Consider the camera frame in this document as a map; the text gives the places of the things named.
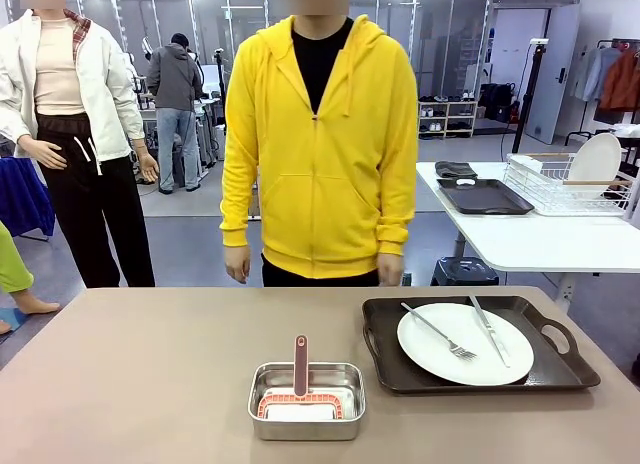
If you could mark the person left hand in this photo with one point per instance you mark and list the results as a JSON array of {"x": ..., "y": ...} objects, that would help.
[{"x": 392, "y": 271}]

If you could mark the person right hand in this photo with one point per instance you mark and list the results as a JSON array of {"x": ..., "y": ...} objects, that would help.
[{"x": 237, "y": 264}]

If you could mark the silver fork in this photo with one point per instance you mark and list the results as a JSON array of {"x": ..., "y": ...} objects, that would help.
[{"x": 435, "y": 331}]

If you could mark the dark brown serving tray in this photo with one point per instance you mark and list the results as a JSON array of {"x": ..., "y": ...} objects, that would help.
[
  {"x": 390, "y": 364},
  {"x": 485, "y": 196}
]

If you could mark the white round plate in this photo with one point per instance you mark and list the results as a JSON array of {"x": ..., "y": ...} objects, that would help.
[
  {"x": 595, "y": 156},
  {"x": 450, "y": 369}
]

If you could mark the silver knife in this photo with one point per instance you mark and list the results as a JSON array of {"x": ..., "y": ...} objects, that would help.
[{"x": 492, "y": 334}]

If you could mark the person left forearm yellow sleeve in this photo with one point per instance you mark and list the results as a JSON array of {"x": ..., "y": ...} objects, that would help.
[{"x": 397, "y": 204}]

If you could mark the person right forearm yellow sleeve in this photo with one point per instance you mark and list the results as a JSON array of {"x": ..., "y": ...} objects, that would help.
[{"x": 240, "y": 199}]

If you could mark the blue floor mat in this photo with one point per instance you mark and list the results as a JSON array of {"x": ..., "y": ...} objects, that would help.
[{"x": 10, "y": 320}]

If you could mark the small green object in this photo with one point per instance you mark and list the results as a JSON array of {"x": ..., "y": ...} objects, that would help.
[{"x": 407, "y": 279}]

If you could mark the dark blue plastic stool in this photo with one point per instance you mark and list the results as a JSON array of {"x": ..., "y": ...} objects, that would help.
[{"x": 465, "y": 274}]

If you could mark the dark grey folded cloth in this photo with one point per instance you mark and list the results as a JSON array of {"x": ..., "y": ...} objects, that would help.
[{"x": 452, "y": 169}]

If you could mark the person in yellow hoodie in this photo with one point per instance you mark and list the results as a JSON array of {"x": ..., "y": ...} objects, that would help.
[{"x": 320, "y": 159}]

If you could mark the white side table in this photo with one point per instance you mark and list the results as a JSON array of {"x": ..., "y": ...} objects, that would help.
[{"x": 525, "y": 239}]

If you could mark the black mannequin trousers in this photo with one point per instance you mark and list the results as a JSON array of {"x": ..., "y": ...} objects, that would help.
[{"x": 100, "y": 209}]

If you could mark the stainless steel rectangular container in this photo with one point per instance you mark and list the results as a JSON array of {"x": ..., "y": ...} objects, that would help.
[{"x": 260, "y": 414}]

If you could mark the white shoe rack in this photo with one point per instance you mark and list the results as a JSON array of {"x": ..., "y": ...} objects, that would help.
[{"x": 447, "y": 119}]

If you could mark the white utensil holder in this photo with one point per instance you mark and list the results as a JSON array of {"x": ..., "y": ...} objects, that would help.
[{"x": 520, "y": 165}]

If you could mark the background person grey jacket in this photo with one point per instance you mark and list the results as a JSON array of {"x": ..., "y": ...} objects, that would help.
[{"x": 172, "y": 79}]

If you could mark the black luggage bags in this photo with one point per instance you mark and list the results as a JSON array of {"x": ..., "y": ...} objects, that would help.
[{"x": 497, "y": 101}]

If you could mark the white mannequin jacket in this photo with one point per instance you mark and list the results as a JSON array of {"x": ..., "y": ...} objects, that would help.
[{"x": 107, "y": 99}]

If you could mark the blue cloth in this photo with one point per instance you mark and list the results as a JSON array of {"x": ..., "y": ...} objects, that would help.
[{"x": 25, "y": 194}]

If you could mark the black tripod stand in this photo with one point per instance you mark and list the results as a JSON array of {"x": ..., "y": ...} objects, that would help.
[{"x": 530, "y": 94}]

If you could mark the mannequin leg green trousers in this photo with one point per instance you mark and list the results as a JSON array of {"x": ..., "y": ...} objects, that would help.
[{"x": 12, "y": 269}]

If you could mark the white door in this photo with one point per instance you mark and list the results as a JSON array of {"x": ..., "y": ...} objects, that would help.
[{"x": 555, "y": 74}]

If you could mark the mannequin with beige top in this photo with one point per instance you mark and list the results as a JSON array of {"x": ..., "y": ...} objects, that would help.
[{"x": 60, "y": 79}]

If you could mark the light grey hanging shirt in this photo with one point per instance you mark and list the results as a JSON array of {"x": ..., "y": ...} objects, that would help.
[{"x": 592, "y": 76}]

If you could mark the orange hanging jacket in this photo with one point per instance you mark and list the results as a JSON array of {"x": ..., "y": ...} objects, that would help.
[{"x": 620, "y": 81}]

